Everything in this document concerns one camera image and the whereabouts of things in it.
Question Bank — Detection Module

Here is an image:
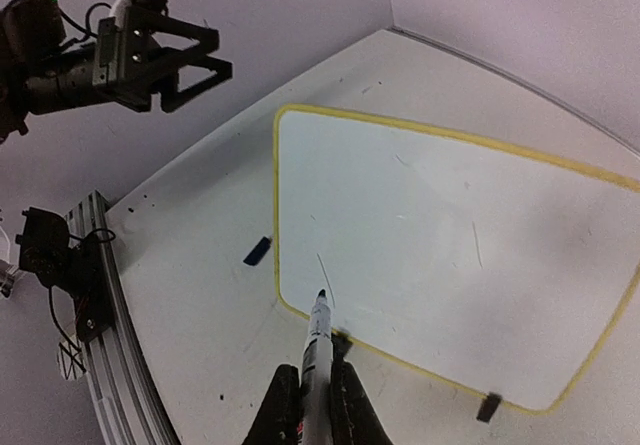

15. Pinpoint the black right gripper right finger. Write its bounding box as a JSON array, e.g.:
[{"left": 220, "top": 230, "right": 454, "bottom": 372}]
[{"left": 329, "top": 355, "right": 393, "bottom": 445}]

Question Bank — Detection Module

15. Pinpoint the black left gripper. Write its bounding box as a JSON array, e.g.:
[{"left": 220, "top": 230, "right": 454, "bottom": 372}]
[{"left": 92, "top": 7, "right": 233, "bottom": 113}]

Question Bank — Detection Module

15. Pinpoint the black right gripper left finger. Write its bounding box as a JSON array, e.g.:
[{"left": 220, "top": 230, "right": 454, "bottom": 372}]
[{"left": 242, "top": 364, "right": 301, "bottom": 445}]

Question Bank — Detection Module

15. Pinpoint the white whiteboard marker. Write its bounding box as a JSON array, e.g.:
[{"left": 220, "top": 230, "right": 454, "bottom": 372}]
[{"left": 298, "top": 289, "right": 333, "bottom": 444}]

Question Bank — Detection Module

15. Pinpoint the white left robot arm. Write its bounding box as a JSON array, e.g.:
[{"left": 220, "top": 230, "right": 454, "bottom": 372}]
[{"left": 1, "top": 0, "right": 233, "bottom": 139}]

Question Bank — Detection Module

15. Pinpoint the black whiteboard stand foot left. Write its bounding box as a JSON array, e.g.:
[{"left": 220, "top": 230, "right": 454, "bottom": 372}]
[{"left": 331, "top": 330, "right": 353, "bottom": 360}]

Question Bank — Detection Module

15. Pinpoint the black whiteboard stand foot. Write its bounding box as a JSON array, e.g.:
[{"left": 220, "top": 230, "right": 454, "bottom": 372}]
[
  {"left": 476, "top": 393, "right": 502, "bottom": 424},
  {"left": 331, "top": 330, "right": 353, "bottom": 360}
]

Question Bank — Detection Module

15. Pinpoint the black whiteboard stand foot right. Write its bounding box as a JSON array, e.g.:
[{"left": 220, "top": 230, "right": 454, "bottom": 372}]
[{"left": 476, "top": 393, "right": 502, "bottom": 424}]

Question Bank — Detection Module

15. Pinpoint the yellow-framed whiteboard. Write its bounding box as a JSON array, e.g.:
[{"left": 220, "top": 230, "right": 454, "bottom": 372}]
[{"left": 273, "top": 104, "right": 639, "bottom": 413}]

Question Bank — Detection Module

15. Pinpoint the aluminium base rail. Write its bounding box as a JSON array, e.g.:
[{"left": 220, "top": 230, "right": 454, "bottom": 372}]
[{"left": 62, "top": 189, "right": 181, "bottom": 445}]

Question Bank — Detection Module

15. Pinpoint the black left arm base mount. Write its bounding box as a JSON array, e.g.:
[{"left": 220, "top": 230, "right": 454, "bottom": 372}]
[{"left": 15, "top": 207, "right": 115, "bottom": 344}]

